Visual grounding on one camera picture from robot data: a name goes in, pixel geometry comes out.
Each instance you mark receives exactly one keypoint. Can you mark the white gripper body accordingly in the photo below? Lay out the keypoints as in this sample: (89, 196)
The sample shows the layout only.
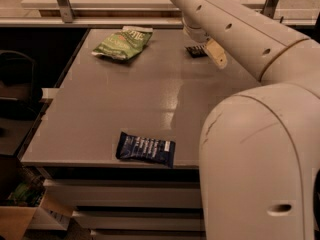
(199, 36)

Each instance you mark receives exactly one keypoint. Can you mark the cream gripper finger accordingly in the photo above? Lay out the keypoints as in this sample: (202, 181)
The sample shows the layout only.
(216, 53)

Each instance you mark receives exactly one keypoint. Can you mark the black rxbar chocolate bar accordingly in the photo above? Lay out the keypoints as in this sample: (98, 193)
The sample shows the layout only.
(196, 51)

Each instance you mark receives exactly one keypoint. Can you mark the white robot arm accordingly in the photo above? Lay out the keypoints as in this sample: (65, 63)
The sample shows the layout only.
(259, 151)

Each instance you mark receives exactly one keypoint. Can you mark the green jalapeno chip bag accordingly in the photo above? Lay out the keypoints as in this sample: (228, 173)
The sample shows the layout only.
(125, 44)

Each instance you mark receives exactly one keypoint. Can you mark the blue snack bar wrapper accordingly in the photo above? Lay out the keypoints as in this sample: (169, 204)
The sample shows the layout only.
(150, 150)

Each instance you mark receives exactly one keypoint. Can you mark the white drawer cabinet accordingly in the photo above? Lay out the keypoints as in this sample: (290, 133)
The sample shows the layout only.
(132, 203)

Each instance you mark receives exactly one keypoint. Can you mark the black office chair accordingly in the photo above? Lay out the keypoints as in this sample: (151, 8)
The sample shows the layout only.
(20, 91)

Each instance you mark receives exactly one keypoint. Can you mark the cardboard box with items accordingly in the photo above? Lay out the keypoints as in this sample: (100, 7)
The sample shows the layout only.
(26, 204)

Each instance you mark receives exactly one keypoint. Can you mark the right metal shelf bracket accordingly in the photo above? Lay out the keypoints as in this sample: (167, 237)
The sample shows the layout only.
(269, 8)

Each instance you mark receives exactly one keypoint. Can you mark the metal shelf bracket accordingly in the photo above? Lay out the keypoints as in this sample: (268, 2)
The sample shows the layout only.
(65, 11)
(269, 8)

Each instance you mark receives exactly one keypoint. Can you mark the left metal shelf bracket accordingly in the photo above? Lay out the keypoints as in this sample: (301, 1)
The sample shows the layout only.
(65, 11)

